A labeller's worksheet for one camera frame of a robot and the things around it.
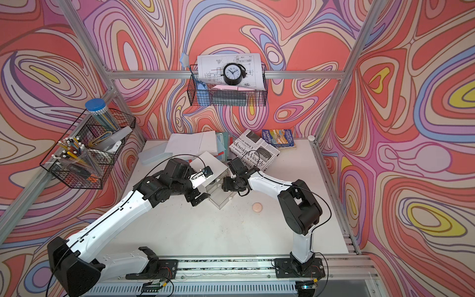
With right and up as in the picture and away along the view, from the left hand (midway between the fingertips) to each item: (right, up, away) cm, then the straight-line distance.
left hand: (204, 184), depth 76 cm
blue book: (+41, +23, +39) cm, 61 cm away
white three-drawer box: (+2, -2, +12) cm, 12 cm away
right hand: (+9, -6, +15) cm, 19 cm away
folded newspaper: (+24, +15, +31) cm, 42 cm away
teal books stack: (+5, +21, +38) cm, 44 cm away
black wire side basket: (-40, +16, -3) cm, 44 cm away
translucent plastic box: (-39, +15, +38) cm, 57 cm away
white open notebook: (-14, +19, +35) cm, 42 cm away
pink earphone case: (+23, -13, +13) cm, 30 cm away
